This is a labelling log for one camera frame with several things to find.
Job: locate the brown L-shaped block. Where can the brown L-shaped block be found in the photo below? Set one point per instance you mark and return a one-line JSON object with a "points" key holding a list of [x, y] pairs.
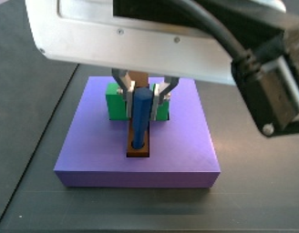
{"points": [[140, 79]]}

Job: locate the green U-shaped block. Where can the green U-shaped block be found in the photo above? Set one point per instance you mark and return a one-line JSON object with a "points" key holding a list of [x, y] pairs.
{"points": [[118, 107]]}

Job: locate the purple base board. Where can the purple base board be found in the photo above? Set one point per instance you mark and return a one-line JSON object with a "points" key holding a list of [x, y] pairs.
{"points": [[182, 159]]}

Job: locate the silver white gripper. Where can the silver white gripper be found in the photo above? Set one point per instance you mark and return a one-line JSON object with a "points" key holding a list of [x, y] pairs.
{"points": [[78, 31]]}

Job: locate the blue peg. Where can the blue peg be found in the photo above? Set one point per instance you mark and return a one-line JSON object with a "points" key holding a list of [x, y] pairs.
{"points": [[140, 115]]}

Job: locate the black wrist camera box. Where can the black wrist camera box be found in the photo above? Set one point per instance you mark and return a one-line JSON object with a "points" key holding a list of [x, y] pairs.
{"points": [[266, 73]]}

